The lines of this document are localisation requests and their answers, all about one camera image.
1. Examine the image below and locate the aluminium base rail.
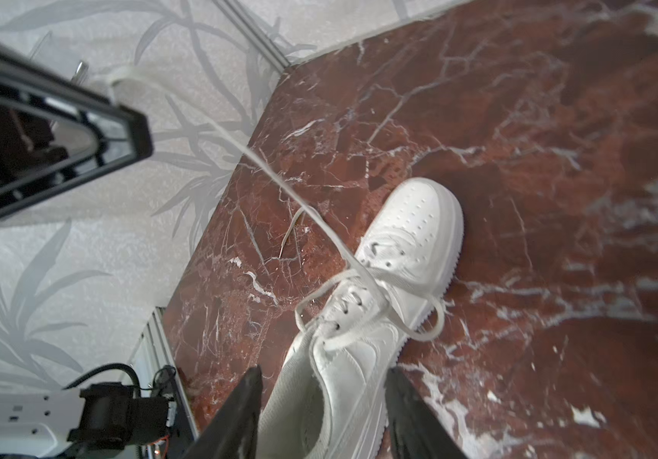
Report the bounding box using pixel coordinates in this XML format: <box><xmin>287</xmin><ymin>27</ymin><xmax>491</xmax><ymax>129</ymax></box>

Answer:
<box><xmin>128</xmin><ymin>307</ymin><xmax>198</xmax><ymax>458</ymax></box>

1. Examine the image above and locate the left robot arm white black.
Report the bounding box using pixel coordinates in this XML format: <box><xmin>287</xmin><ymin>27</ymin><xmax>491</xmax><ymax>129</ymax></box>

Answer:
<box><xmin>0</xmin><ymin>45</ymin><xmax>178</xmax><ymax>458</ymax></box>

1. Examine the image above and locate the white sneaker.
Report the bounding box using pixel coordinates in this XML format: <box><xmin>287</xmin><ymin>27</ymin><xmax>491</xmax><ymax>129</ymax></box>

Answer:
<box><xmin>256</xmin><ymin>178</ymin><xmax>464</xmax><ymax>458</ymax></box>

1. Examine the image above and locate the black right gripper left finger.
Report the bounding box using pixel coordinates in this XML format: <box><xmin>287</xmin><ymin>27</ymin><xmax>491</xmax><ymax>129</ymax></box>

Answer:
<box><xmin>182</xmin><ymin>365</ymin><xmax>263</xmax><ymax>459</ymax></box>

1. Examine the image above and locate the white shoelace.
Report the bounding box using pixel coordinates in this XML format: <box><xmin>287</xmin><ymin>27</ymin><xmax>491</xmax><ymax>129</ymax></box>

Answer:
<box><xmin>104</xmin><ymin>62</ymin><xmax>448</xmax><ymax>352</ymax></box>

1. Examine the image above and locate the aluminium frame corner post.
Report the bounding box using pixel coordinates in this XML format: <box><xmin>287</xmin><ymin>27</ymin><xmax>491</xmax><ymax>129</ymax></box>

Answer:
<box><xmin>213</xmin><ymin>0</ymin><xmax>291</xmax><ymax>74</ymax></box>

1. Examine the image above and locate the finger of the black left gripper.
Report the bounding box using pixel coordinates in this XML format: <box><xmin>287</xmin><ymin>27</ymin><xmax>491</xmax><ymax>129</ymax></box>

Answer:
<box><xmin>0</xmin><ymin>44</ymin><xmax>153</xmax><ymax>219</ymax></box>

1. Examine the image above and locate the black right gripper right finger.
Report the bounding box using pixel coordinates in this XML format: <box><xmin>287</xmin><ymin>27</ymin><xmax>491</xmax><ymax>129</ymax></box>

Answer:
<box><xmin>384</xmin><ymin>367</ymin><xmax>467</xmax><ymax>459</ymax></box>

